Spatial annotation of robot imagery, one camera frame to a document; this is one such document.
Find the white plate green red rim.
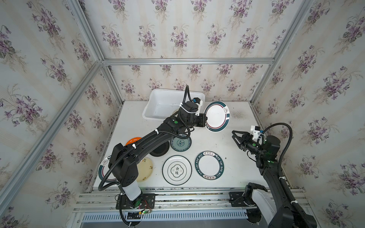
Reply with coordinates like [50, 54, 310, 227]
[204, 101, 230, 133]

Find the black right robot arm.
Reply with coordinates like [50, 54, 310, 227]
[232, 130, 317, 228]

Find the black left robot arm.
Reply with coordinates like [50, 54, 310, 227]
[98, 97, 207, 207]

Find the white plastic bin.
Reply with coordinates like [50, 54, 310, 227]
[142, 89, 189, 121]

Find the teal blue floral plate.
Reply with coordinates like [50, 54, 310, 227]
[170, 137, 192, 152]

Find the white plate green lettered rim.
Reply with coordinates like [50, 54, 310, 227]
[194, 151, 225, 181]

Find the white plate black rim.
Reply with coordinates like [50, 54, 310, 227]
[162, 155, 192, 186]

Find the orange plate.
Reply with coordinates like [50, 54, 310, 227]
[125, 137, 142, 145]

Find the yellowish cream plate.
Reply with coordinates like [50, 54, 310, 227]
[137, 157, 154, 182]

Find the white green rim plate left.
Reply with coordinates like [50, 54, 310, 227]
[98, 155, 117, 183]

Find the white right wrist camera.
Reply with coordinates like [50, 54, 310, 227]
[251, 125, 264, 143]

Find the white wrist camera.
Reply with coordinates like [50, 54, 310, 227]
[251, 125, 264, 143]
[193, 97, 203, 116]

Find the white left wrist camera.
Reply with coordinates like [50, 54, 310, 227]
[193, 97, 203, 116]

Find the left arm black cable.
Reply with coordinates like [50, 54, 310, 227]
[97, 85, 194, 192]

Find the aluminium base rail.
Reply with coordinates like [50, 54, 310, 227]
[68, 186, 311, 228]

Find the aluminium frame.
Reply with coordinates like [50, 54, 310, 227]
[1, 1, 313, 213]

